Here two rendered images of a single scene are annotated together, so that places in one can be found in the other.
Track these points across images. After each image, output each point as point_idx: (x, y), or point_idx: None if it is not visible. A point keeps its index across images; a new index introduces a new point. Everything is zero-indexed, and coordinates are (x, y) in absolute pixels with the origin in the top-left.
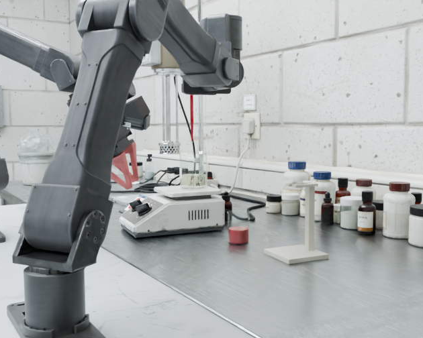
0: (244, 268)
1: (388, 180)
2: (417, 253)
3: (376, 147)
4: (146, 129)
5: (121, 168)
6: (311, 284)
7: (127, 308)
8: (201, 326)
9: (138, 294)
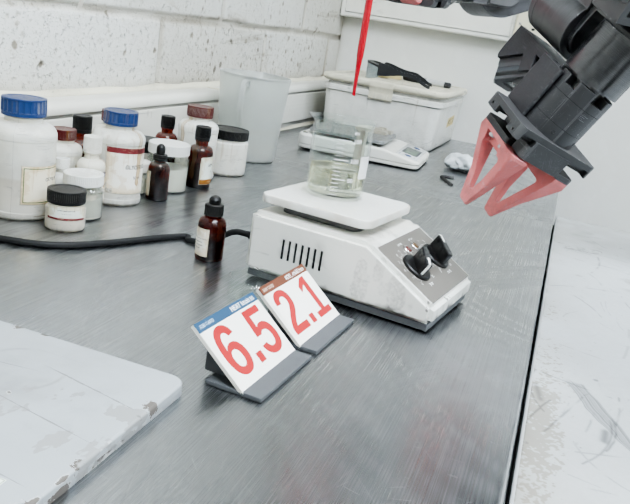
0: (448, 232)
1: (99, 104)
2: (271, 178)
3: (41, 47)
4: (506, 90)
5: (521, 174)
6: (439, 212)
7: (610, 258)
8: (575, 236)
9: (586, 260)
